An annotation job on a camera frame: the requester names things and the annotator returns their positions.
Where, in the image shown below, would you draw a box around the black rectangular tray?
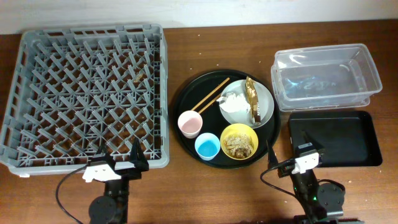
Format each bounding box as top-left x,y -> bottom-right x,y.
288,111 -> 382,167

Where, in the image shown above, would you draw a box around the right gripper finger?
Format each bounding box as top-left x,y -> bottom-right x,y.
266,141 -> 278,169
302,130 -> 323,149

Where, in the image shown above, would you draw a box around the wooden chopstick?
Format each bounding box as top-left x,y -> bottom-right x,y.
191,77 -> 230,110
198,93 -> 221,114

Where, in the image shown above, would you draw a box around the grey plate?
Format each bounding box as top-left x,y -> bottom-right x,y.
220,80 -> 274,129

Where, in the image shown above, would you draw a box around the blue cup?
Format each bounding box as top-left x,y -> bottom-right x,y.
195,133 -> 221,161

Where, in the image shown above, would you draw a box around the food scraps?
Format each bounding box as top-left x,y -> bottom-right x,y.
223,133 -> 253,159

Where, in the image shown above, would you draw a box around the clear plastic bin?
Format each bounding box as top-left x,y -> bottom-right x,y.
271,44 -> 382,112

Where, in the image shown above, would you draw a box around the white tissue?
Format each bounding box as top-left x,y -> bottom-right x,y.
216,93 -> 251,113

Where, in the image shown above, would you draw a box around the yellow bowl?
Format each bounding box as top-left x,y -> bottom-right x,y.
220,123 -> 259,161

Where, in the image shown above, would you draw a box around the gold snack wrapper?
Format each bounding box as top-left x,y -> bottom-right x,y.
245,77 -> 261,126

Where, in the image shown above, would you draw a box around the pink cup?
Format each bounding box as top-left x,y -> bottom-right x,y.
177,110 -> 203,139

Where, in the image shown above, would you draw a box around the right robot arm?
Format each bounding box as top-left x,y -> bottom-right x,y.
260,131 -> 362,223

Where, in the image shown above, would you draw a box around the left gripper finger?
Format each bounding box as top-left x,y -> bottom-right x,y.
129,138 -> 149,172
93,145 -> 116,170

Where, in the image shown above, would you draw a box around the grey dishwasher rack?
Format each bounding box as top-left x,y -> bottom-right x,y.
1,24 -> 170,177

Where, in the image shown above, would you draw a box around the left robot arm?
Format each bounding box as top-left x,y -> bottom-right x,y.
83,138 -> 149,223

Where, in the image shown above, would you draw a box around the round black tray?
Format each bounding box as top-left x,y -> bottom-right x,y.
172,68 -> 282,170

